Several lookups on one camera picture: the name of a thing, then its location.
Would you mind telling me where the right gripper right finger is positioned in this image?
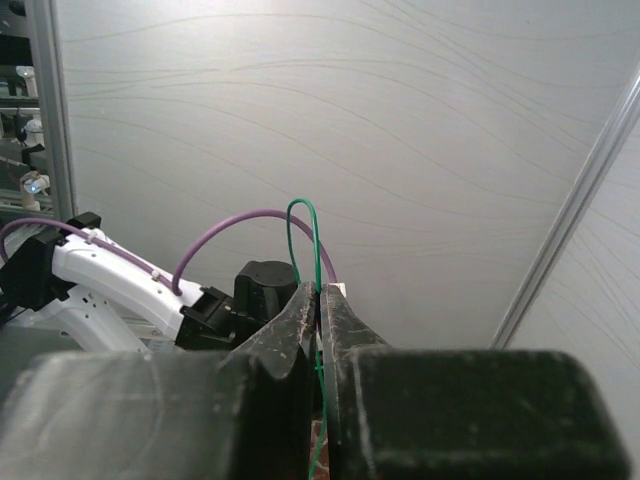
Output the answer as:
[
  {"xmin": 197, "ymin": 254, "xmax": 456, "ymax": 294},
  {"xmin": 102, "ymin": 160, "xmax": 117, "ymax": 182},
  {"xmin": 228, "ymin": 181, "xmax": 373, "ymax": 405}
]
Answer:
[{"xmin": 320, "ymin": 285, "xmax": 631, "ymax": 479}]

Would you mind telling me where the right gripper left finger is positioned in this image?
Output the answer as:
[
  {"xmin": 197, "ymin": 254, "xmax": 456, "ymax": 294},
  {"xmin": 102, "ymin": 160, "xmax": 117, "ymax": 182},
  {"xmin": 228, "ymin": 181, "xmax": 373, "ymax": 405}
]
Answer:
[{"xmin": 1, "ymin": 283, "xmax": 318, "ymax": 479}]

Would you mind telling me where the green wire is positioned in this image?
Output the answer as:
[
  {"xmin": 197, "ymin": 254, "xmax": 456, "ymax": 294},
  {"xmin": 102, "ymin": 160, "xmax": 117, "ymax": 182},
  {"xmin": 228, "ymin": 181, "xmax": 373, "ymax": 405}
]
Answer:
[{"xmin": 285, "ymin": 198, "xmax": 331, "ymax": 480}]

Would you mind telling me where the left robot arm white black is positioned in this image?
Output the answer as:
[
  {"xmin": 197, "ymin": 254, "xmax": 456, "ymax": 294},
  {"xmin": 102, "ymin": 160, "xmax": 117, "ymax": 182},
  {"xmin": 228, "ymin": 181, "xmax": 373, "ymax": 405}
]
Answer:
[{"xmin": 1, "ymin": 212, "xmax": 297, "ymax": 351}]

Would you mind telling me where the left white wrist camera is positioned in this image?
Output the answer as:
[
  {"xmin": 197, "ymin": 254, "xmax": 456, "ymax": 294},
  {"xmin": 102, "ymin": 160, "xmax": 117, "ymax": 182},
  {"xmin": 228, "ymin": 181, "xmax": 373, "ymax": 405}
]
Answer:
[{"xmin": 331, "ymin": 283, "xmax": 347, "ymax": 297}]

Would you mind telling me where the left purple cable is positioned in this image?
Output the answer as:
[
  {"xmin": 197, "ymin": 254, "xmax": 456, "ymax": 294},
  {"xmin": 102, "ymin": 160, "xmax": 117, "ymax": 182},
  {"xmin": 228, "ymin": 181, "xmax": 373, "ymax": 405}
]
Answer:
[{"xmin": 0, "ymin": 208, "xmax": 339, "ymax": 296}]

